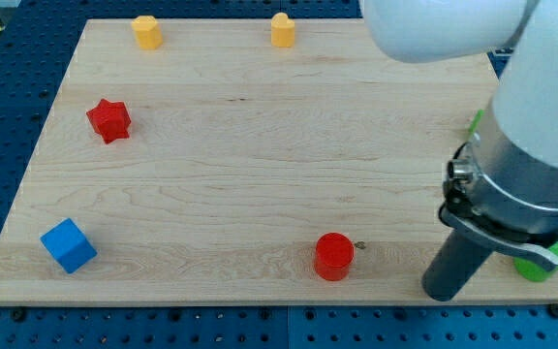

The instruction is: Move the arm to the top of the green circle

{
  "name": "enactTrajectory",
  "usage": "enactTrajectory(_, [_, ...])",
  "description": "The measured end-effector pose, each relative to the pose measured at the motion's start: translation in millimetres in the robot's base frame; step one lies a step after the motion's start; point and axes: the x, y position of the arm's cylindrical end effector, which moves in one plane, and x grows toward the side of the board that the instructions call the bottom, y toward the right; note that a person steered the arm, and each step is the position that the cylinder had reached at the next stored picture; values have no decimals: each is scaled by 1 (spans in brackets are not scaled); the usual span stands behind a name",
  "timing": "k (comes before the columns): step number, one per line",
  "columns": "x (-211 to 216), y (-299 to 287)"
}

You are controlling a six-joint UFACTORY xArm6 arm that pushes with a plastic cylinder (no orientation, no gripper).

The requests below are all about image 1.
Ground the green block behind arm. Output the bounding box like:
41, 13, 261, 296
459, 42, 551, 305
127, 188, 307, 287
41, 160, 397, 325
469, 110, 484, 135

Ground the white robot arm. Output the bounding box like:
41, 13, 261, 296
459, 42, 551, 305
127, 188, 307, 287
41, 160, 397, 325
359, 0, 558, 273

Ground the red cylinder block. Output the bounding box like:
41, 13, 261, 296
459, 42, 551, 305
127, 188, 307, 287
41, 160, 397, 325
314, 232, 355, 281

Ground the wooden board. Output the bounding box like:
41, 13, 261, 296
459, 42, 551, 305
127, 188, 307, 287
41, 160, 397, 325
0, 17, 558, 307

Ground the yellow heart block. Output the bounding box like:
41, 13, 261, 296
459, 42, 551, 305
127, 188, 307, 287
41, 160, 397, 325
270, 13, 295, 48

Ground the red star block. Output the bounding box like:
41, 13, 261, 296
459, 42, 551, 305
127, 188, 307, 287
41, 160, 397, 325
86, 99, 131, 144

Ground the yellow hexagon block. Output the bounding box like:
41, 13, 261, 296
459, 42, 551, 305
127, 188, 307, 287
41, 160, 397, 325
131, 16, 163, 49

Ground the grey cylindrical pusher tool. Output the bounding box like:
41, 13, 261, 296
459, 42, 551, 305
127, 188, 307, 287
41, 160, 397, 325
421, 229, 492, 301

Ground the blue cube block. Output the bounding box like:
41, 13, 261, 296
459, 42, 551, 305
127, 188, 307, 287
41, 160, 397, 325
40, 218, 98, 273

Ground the green cylinder block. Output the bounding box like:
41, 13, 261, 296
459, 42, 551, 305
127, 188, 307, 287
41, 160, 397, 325
512, 241, 558, 282

